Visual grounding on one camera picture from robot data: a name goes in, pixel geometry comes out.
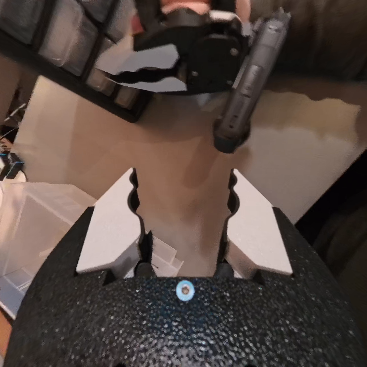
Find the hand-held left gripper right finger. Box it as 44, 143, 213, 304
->
219, 168, 293, 279

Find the blue and black device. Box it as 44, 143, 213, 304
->
0, 152, 27, 180

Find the person's right hand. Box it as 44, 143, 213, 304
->
161, 0, 213, 14

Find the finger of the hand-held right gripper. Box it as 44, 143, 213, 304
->
105, 67, 188, 94
97, 44, 180, 76

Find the black drawer cabinet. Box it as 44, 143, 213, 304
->
0, 0, 154, 124

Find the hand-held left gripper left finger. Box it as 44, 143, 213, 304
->
76, 167, 154, 279

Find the large clear plastic bin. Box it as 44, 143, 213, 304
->
0, 182, 184, 320

